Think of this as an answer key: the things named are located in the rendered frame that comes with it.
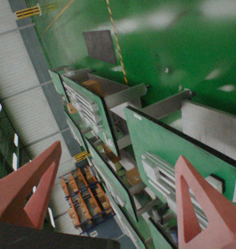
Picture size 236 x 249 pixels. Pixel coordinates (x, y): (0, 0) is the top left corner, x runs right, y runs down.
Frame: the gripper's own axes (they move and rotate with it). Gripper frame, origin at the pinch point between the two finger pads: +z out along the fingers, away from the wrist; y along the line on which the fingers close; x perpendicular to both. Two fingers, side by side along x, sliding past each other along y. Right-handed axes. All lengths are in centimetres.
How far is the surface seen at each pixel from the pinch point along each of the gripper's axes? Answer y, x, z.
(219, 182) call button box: -53, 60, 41
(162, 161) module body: -38, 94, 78
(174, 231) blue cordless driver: -49, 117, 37
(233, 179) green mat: -57, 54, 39
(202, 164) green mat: -49, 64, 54
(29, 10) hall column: 450, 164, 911
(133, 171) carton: -56, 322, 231
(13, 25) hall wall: 766, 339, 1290
